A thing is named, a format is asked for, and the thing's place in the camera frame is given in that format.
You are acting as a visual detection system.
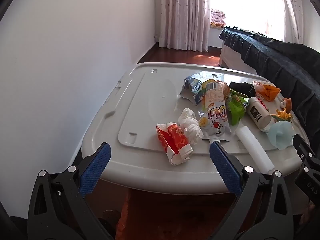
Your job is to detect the green and yellow dinosaur toy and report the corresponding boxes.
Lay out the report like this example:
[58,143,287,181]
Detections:
[271,109,293,123]

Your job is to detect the white tissue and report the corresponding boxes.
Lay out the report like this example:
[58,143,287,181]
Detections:
[177,108,204,145]

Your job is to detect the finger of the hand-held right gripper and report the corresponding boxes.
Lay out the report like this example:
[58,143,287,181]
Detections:
[292,134,320,173]

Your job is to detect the orange clear wrapper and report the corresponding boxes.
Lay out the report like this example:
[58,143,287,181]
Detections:
[252,80,282,102]

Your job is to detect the green snack wrapper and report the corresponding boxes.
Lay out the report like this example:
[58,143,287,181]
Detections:
[226,91,249,126]

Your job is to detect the pink patterned curtain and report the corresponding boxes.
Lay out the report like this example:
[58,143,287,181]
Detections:
[159,0,212,52]

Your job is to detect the white bed frame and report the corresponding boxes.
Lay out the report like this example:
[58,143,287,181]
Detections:
[219,41,255,72]

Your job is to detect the white plastic bin lid table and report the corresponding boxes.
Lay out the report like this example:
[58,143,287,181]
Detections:
[80,62,312,195]

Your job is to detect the white plastic bottle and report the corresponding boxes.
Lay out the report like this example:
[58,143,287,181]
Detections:
[246,97,275,130]

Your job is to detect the orange fox toy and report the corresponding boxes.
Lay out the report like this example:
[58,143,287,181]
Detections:
[280,97,292,113]

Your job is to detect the brown bread bun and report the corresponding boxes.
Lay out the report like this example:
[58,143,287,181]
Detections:
[217,80,232,98]

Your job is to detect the blue snack bag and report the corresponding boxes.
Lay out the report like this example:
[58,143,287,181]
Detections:
[179,72,225,105]

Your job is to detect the orange trash bag bin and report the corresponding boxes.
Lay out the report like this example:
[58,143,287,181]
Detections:
[116,189,238,240]

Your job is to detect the folded pink quilt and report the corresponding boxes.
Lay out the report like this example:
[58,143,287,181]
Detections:
[211,9,227,24]

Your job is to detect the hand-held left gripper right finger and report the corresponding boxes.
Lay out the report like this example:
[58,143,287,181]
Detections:
[209,140,295,240]

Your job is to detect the light blue plastic cup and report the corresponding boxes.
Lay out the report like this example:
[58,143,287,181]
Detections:
[268,120,295,150]

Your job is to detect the orange and white snack bag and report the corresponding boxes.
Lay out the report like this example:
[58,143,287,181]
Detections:
[199,80,232,143]

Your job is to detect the white foam tube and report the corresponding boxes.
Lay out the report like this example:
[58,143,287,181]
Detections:
[234,125,275,174]

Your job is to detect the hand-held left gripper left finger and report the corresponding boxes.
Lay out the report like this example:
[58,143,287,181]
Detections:
[27,142,115,240]

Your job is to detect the red and white paper wrapper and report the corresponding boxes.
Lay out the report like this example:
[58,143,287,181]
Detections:
[156,122,194,165]

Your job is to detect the black bag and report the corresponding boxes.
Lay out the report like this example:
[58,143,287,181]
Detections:
[229,81,256,98]

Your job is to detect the sheer white curtain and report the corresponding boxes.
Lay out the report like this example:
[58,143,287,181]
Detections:
[265,0,310,43]

